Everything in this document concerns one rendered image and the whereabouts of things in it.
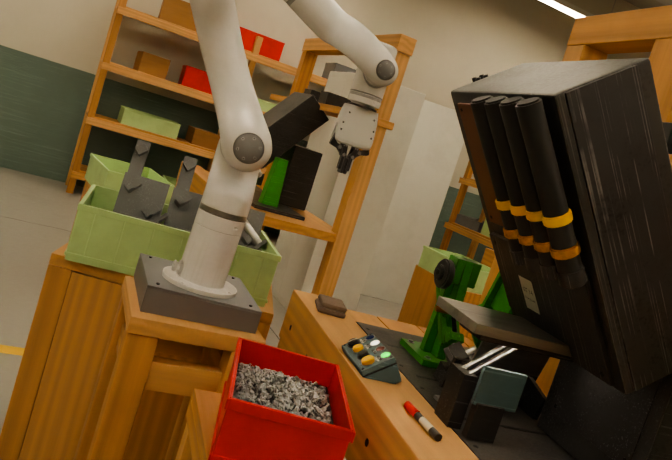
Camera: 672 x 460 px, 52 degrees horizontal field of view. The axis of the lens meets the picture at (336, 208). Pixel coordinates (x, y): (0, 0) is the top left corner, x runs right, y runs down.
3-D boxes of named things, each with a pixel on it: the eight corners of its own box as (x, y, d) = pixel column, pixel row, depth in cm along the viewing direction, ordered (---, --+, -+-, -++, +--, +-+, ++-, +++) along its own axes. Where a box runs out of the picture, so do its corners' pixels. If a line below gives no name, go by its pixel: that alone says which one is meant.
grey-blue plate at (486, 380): (462, 438, 127) (487, 367, 126) (457, 433, 129) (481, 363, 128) (505, 446, 130) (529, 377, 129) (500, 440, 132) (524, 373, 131)
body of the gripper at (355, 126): (376, 108, 177) (363, 150, 178) (340, 96, 174) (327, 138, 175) (386, 109, 170) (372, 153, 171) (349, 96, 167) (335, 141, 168)
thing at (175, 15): (322, 254, 837) (380, 73, 816) (65, 193, 712) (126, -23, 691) (307, 243, 886) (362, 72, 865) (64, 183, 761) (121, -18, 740)
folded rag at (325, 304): (344, 319, 186) (348, 309, 186) (316, 311, 185) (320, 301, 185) (340, 309, 196) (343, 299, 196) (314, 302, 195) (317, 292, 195)
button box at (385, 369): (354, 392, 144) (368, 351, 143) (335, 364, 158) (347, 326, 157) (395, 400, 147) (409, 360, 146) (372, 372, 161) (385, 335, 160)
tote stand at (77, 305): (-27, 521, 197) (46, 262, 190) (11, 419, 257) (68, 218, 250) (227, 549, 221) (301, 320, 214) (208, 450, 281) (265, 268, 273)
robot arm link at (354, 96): (377, 100, 177) (373, 111, 178) (346, 89, 175) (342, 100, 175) (388, 101, 169) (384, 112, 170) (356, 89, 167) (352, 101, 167)
